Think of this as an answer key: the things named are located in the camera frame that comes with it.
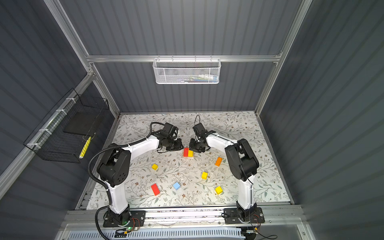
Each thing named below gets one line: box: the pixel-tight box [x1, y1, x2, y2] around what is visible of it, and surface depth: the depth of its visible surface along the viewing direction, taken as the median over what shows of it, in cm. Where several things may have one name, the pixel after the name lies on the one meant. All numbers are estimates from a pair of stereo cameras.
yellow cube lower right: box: [215, 186, 224, 195], surface depth 82 cm
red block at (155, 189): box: [151, 183, 161, 196], surface depth 84 cm
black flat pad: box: [63, 112, 101, 136], surface depth 77 cm
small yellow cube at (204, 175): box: [201, 171, 209, 180], surface depth 88 cm
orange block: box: [215, 156, 223, 167], surface depth 96 cm
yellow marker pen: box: [78, 136, 92, 159], surface depth 69 cm
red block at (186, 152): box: [183, 147, 189, 157], surface depth 98 cm
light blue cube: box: [173, 182, 181, 191], surface depth 84 cm
